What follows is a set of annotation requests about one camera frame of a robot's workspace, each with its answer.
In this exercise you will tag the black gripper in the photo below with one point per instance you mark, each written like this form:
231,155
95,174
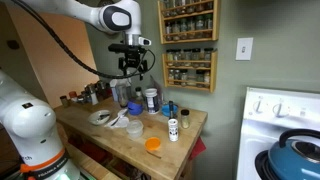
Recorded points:
133,58

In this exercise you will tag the blue bowl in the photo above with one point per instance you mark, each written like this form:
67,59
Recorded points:
166,110
134,108

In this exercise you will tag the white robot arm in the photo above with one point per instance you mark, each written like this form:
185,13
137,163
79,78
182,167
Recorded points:
30,122

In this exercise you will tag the white ceramic bowl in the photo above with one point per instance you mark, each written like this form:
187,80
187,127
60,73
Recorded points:
99,117

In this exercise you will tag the white dark supplement jar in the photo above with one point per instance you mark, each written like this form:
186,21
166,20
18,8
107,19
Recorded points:
152,100

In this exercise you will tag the dark slim bottle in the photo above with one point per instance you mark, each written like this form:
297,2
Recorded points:
171,110

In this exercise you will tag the lower wooden spice rack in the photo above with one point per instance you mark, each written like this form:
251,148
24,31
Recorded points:
190,68

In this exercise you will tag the wooden spice rack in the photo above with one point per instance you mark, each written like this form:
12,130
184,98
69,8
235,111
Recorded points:
185,21
190,68

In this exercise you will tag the white plastic lid with utensil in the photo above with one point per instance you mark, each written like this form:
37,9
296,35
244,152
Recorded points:
121,121

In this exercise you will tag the clear plastic container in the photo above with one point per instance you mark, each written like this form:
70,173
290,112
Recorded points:
135,128

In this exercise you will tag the white spice shaker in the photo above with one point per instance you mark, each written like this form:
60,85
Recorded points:
173,130

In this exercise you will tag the wooden butcher block table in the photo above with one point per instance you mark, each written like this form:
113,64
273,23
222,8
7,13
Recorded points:
165,163

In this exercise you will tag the upper wooden spice rack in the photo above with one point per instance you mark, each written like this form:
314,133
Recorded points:
185,21

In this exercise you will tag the glass spice jar black lid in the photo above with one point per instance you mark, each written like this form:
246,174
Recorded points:
185,118

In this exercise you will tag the orange plastic lid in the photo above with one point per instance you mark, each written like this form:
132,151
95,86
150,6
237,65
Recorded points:
152,143

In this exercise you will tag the red cloth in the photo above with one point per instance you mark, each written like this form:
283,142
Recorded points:
198,148

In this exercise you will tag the white stove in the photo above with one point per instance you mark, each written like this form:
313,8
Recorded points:
267,114

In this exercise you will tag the black stove burner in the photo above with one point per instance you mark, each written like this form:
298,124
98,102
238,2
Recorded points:
263,167

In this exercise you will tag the blue kettle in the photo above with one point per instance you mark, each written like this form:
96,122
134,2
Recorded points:
292,159

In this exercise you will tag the white light switch plate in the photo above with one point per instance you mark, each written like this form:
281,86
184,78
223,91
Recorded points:
244,49

